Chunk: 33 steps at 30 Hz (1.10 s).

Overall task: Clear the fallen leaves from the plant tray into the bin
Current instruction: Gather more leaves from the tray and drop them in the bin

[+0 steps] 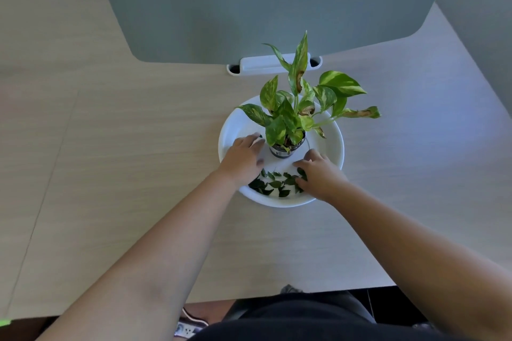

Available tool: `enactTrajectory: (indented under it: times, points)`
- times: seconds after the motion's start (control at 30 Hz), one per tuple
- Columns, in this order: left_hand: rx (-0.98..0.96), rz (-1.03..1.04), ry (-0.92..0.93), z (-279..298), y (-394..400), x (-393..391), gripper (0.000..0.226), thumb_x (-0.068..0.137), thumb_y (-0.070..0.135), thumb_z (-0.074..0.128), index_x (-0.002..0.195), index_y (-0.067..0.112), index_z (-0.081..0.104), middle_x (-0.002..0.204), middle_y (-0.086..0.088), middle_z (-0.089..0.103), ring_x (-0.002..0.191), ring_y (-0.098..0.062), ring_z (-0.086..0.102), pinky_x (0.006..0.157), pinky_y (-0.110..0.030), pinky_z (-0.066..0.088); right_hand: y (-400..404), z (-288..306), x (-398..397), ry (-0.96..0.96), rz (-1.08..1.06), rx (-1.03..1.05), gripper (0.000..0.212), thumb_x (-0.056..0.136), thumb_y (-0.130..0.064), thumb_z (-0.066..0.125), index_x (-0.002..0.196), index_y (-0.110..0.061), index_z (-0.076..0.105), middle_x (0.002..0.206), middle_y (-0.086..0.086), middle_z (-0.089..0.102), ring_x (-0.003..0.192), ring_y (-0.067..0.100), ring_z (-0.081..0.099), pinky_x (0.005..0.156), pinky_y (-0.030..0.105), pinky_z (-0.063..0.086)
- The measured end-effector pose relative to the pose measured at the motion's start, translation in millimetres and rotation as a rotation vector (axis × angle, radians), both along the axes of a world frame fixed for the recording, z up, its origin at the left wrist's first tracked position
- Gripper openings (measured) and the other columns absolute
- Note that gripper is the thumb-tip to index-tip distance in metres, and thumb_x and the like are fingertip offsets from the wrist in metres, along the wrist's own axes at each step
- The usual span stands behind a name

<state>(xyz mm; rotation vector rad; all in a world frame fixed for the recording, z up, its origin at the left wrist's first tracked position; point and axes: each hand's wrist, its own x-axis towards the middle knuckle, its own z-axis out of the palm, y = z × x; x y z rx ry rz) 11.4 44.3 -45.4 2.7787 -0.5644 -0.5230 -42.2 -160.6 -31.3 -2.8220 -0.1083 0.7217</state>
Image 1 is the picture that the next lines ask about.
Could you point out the grey side divider panel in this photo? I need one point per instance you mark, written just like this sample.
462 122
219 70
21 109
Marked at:
480 21

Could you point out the person's right forearm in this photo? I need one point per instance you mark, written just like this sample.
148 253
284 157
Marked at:
416 260

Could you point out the person's left hand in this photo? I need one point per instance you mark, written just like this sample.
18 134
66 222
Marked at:
240 163

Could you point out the white divider clamp bracket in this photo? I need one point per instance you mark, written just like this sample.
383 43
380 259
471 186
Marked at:
260 64

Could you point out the small green object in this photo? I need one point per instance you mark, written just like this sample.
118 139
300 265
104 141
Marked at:
4 322

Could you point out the pile of cut green leaves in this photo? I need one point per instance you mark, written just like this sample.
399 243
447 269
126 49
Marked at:
276 184

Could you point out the person's right thumb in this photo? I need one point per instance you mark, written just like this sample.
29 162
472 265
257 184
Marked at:
303 165

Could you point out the grey desk divider panel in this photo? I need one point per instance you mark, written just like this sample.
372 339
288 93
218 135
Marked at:
256 5

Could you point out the person's left thumb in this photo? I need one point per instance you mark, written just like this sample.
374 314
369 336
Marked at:
259 149

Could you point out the person's right hand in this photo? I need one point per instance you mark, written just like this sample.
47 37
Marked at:
322 179

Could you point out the person's black clothing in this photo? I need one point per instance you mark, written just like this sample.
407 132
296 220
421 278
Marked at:
312 316

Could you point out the small dark plant pot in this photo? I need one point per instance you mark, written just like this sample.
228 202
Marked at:
286 150

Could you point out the white round bowl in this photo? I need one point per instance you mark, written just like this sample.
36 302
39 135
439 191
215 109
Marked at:
240 125

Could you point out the white power strip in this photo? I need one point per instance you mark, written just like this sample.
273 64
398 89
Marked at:
187 329

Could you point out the person's left forearm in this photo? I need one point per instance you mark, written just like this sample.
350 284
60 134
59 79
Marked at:
160 257

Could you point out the green variegated pothos plant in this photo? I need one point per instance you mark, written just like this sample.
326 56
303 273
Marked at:
294 111

